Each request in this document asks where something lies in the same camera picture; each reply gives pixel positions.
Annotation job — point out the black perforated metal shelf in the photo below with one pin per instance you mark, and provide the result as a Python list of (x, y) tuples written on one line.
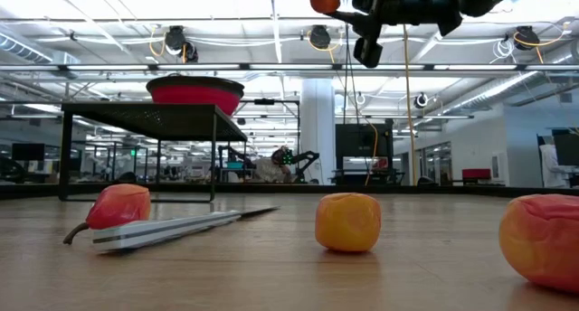
[(154, 121)]

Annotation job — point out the person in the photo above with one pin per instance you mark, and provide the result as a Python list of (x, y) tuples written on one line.
[(552, 166)]

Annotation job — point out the black monitor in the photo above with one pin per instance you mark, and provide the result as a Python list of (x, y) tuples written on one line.
[(362, 141)]

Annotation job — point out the red collapsible bowl grey rim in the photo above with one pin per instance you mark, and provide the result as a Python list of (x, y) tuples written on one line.
[(194, 96)]

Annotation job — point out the white pillar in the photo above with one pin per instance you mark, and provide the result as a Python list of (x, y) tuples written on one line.
[(316, 121)]

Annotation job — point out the small orange mandarin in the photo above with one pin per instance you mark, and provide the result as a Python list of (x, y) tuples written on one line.
[(325, 2)]

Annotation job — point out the red-topped black cart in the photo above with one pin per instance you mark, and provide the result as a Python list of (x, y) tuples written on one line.
[(476, 174)]

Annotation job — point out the black background robot arm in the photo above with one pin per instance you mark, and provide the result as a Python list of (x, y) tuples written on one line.
[(298, 159)]

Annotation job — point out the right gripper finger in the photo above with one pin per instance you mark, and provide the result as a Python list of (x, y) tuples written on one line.
[(367, 53)]

